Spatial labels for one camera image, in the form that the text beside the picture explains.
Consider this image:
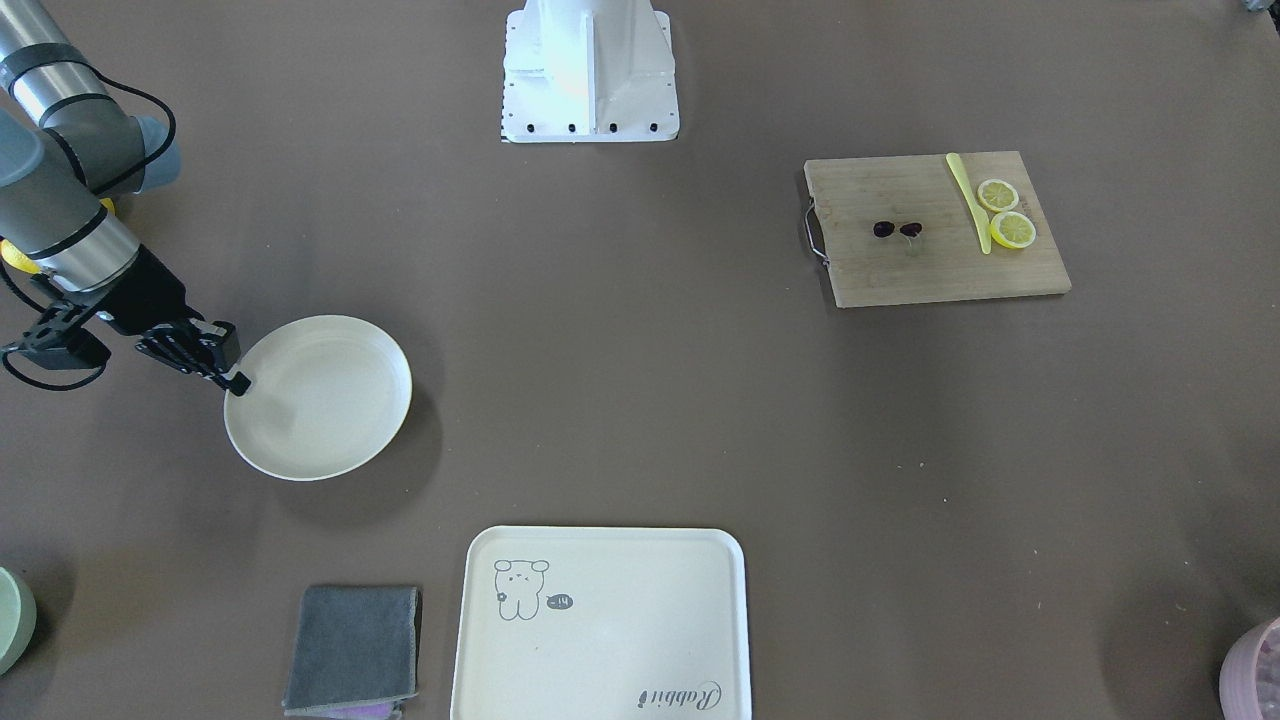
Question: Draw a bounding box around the mint green bowl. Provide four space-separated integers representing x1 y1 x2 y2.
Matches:
1 568 37 675

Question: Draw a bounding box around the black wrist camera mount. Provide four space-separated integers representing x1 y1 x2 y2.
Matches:
1 300 111 392

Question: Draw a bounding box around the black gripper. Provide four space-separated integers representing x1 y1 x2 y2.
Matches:
100 246 252 397

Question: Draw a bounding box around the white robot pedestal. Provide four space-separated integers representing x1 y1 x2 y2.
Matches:
500 1 681 143

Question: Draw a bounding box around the wooden cutting board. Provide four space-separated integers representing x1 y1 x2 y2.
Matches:
803 151 1073 307

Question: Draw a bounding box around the yellow plastic knife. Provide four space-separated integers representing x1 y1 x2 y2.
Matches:
943 152 993 255

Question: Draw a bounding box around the cream round plate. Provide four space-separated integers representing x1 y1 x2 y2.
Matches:
223 315 412 482

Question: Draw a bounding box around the yellow lemon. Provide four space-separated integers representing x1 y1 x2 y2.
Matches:
1 240 42 275

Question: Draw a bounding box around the grey folded cloth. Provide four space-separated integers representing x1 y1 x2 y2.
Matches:
282 585 420 719

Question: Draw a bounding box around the dark red cherry pair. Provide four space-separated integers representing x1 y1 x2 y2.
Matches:
872 222 923 240

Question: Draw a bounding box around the pink bowl with ice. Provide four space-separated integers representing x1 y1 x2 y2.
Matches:
1219 618 1279 719

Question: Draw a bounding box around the cream rectangular tray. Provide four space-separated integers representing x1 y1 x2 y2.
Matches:
451 527 753 719

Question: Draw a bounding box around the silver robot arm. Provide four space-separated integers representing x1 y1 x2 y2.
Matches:
1 1 251 396

